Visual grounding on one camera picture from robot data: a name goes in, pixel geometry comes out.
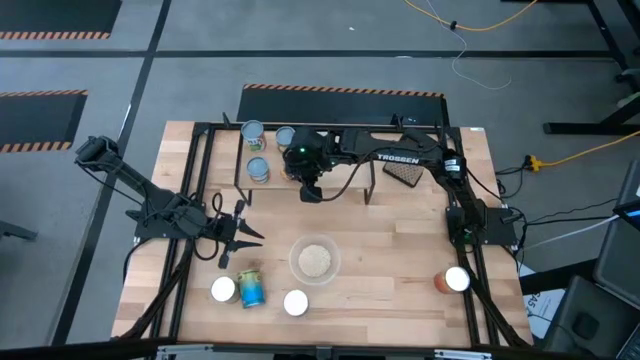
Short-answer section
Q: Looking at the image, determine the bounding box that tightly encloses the translucent white plastic bowl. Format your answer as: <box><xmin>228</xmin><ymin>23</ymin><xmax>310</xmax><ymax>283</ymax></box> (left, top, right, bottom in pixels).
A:
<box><xmin>288</xmin><ymin>233</ymin><xmax>342</xmax><ymax>286</ymax></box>

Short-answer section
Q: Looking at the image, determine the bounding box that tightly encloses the thick white cable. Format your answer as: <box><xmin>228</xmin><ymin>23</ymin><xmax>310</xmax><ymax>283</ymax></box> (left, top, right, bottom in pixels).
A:
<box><xmin>522</xmin><ymin>213</ymin><xmax>621</xmax><ymax>253</ymax></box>

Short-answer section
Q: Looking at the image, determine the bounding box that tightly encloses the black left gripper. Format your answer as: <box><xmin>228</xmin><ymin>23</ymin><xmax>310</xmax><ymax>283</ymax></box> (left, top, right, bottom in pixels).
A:
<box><xmin>207</xmin><ymin>199</ymin><xmax>266</xmax><ymax>270</ymax></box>

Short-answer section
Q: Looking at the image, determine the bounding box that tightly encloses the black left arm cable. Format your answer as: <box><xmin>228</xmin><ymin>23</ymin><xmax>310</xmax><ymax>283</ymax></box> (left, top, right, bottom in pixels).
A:
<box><xmin>193</xmin><ymin>192</ymin><xmax>225</xmax><ymax>262</ymax></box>

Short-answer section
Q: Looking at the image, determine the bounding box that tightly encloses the black hazard-striped floor mat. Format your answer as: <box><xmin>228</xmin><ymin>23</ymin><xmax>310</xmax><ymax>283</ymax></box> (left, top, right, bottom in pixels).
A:
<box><xmin>235</xmin><ymin>82</ymin><xmax>450</xmax><ymax>127</ymax></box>
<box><xmin>0</xmin><ymin>88</ymin><xmax>89</xmax><ymax>154</ymax></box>
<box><xmin>0</xmin><ymin>0</ymin><xmax>124</xmax><ymax>41</ymax></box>

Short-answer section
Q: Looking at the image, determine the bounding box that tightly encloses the short yellow-red label can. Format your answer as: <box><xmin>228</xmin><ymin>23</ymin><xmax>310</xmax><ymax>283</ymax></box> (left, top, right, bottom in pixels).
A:
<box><xmin>275</xmin><ymin>125</ymin><xmax>297</xmax><ymax>153</ymax></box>

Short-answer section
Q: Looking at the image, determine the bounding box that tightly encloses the black furniture foot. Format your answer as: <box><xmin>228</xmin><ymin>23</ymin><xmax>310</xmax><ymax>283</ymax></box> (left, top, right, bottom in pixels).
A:
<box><xmin>0</xmin><ymin>219</ymin><xmax>39</xmax><ymax>242</ymax></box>

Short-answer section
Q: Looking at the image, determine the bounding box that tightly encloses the wooden shelf with black legs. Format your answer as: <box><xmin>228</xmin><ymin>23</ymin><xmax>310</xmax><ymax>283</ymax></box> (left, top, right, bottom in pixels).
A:
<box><xmin>233</xmin><ymin>127</ymin><xmax>377</xmax><ymax>206</ymax></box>

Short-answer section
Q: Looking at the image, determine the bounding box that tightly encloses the red label can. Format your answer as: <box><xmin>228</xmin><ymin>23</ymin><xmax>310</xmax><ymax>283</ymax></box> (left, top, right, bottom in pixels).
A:
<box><xmin>433</xmin><ymin>266</ymin><xmax>472</xmax><ymax>295</ymax></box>

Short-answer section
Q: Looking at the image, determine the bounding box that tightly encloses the white printed paper sheet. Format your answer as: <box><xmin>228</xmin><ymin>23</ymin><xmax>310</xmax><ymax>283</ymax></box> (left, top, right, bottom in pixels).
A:
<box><xmin>519</xmin><ymin>264</ymin><xmax>569</xmax><ymax>340</ymax></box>

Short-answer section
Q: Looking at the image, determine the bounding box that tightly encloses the yellow extension cord with plug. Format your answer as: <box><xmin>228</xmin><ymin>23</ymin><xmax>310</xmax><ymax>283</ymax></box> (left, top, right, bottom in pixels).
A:
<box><xmin>523</xmin><ymin>129</ymin><xmax>640</xmax><ymax>174</ymax></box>

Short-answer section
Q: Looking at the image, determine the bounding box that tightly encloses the thin yellow floor cable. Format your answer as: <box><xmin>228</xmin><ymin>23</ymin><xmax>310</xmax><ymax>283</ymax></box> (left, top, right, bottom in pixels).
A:
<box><xmin>402</xmin><ymin>0</ymin><xmax>540</xmax><ymax>33</ymax></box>

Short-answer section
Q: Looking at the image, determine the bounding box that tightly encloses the black desk leg frame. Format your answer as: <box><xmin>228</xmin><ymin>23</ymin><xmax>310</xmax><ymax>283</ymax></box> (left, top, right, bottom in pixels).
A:
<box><xmin>502</xmin><ymin>0</ymin><xmax>640</xmax><ymax>136</ymax></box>

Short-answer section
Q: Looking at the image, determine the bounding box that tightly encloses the multicoloured label tin can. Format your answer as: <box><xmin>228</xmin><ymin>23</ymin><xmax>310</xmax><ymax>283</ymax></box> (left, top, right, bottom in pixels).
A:
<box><xmin>240</xmin><ymin>119</ymin><xmax>267</xmax><ymax>153</ymax></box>

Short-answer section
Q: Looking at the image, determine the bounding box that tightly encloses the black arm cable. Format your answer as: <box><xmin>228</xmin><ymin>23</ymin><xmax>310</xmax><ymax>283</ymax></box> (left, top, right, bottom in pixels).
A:
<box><xmin>193</xmin><ymin>192</ymin><xmax>225</xmax><ymax>262</ymax></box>
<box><xmin>307</xmin><ymin>149</ymin><xmax>386</xmax><ymax>204</ymax></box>

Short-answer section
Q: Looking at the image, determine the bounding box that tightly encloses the blue and green label can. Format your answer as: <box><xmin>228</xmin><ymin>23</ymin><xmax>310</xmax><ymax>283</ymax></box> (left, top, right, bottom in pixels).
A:
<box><xmin>236</xmin><ymin>267</ymin><xmax>267</xmax><ymax>310</ymax></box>

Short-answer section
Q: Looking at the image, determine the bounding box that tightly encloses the metal box grater black handle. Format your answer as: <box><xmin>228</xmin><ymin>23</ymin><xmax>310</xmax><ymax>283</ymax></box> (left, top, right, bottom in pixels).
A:
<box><xmin>382</xmin><ymin>160</ymin><xmax>426</xmax><ymax>189</ymax></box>

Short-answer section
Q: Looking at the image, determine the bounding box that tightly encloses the laptop with blue screen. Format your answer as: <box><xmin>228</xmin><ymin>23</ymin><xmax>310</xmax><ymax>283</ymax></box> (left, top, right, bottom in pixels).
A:
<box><xmin>613</xmin><ymin>197</ymin><xmax>640</xmax><ymax>232</ymax></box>

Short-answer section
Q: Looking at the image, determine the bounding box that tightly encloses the black camera rig bar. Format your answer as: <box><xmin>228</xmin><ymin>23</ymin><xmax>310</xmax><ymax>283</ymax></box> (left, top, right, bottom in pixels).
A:
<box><xmin>0</xmin><ymin>338</ymin><xmax>640</xmax><ymax>360</ymax></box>

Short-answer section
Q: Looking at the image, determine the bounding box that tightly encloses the black box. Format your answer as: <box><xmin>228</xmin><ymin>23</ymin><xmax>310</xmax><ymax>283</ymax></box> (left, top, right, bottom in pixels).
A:
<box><xmin>542</xmin><ymin>274</ymin><xmax>640</xmax><ymax>360</ymax></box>

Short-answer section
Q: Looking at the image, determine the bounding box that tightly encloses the white-green oranges label can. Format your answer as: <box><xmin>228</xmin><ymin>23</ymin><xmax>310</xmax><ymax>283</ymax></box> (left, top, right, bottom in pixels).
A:
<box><xmin>246</xmin><ymin>156</ymin><xmax>271</xmax><ymax>185</ymax></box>

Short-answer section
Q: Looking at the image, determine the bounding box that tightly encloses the thin white floor cable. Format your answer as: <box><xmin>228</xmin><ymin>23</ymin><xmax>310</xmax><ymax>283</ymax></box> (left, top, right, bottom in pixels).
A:
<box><xmin>424</xmin><ymin>0</ymin><xmax>513</xmax><ymax>92</ymax></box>

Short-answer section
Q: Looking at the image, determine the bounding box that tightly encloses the tall green oranges can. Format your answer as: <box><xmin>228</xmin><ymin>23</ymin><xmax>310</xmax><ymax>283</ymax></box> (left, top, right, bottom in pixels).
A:
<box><xmin>210</xmin><ymin>275</ymin><xmax>241</xmax><ymax>305</ymax></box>

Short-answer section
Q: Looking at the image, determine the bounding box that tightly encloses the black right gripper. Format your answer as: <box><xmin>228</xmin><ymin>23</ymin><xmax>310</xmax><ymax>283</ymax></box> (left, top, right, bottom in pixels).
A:
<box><xmin>282</xmin><ymin>127</ymin><xmax>331</xmax><ymax>204</ymax></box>

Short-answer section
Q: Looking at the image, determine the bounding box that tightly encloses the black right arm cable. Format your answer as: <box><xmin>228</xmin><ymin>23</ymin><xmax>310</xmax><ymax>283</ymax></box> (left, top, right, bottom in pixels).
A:
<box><xmin>307</xmin><ymin>149</ymin><xmax>386</xmax><ymax>204</ymax></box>

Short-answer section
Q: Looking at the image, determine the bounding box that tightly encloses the black aluminium table frame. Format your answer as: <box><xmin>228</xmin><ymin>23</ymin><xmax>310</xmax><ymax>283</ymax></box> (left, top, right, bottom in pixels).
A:
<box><xmin>112</xmin><ymin>113</ymin><xmax>534</xmax><ymax>351</ymax></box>

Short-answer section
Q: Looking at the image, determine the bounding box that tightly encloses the beige grains heap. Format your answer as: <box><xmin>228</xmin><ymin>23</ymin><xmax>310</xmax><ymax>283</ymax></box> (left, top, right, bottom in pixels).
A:
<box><xmin>297</xmin><ymin>243</ymin><xmax>333</xmax><ymax>278</ymax></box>

